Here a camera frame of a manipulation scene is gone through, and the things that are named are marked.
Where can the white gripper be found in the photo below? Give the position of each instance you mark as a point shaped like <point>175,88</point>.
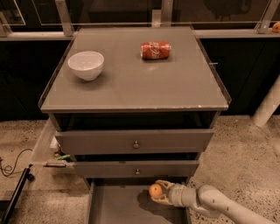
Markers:
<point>176,193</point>

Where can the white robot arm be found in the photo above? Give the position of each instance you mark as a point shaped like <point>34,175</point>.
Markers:
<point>206,200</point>

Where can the grey middle drawer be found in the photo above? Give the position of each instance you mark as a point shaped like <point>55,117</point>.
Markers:
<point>136,169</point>

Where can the grey drawer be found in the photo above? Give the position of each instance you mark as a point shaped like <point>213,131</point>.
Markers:
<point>136,169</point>
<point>127,201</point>
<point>92,142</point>

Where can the grey bottom drawer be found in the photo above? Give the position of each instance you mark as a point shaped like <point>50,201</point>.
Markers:
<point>127,201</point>

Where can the grey drawer cabinet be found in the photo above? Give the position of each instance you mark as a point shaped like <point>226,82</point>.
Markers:
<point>182,92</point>

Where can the grey top drawer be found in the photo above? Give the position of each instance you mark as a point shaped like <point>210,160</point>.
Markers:
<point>92,142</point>

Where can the black metal stand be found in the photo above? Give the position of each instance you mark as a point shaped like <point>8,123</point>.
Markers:
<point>7,205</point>

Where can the crushed red soda can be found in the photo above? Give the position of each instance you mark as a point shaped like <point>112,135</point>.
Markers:
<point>155,50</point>

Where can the white ceramic bowl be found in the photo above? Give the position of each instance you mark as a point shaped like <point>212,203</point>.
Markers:
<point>86,65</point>

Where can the metal window railing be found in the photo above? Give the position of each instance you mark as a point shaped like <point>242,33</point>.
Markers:
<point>209,19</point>

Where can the background orange fruit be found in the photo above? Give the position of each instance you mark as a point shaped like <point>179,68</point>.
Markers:
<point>276,27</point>

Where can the white round post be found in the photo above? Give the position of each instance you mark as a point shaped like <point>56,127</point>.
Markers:
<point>268,105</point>

